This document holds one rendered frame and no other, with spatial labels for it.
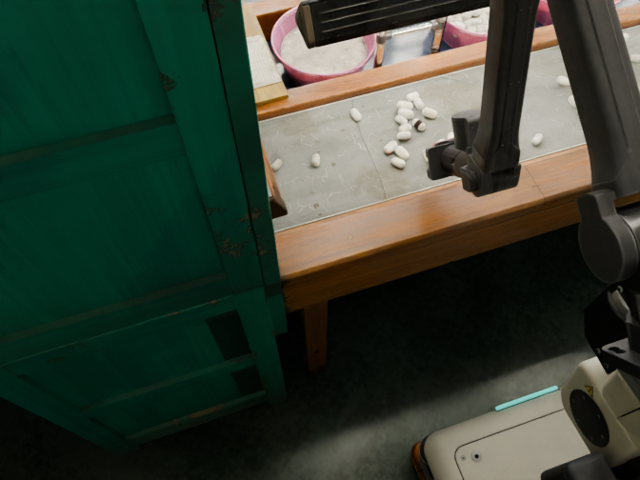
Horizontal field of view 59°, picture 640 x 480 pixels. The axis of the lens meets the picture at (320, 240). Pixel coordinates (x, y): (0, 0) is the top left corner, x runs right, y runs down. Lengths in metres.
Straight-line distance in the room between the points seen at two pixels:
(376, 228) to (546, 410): 0.72
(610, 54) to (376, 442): 1.36
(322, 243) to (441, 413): 0.86
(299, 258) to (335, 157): 0.28
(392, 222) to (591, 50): 0.62
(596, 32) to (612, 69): 0.04
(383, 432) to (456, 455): 0.33
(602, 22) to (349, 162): 0.72
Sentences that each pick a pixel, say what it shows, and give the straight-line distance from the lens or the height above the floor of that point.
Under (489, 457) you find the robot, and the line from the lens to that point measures 1.55.
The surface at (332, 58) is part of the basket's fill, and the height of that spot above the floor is 0.73.
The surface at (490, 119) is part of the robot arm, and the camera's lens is 0.90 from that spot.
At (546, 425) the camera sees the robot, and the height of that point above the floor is 0.28.
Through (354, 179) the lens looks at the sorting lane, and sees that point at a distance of 1.25.
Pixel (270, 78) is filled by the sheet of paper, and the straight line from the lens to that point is 1.40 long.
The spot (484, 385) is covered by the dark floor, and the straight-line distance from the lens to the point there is 1.89.
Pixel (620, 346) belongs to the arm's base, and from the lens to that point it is 0.72.
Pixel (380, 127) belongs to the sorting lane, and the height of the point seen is 0.74.
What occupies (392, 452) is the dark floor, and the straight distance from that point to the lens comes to 1.79.
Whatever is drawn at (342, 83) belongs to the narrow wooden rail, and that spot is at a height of 0.76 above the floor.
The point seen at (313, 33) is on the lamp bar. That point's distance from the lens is 1.06.
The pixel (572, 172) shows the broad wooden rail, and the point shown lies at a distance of 1.35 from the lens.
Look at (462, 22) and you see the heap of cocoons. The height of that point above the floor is 0.72.
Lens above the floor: 1.76
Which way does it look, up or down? 61 degrees down
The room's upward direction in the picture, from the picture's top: straight up
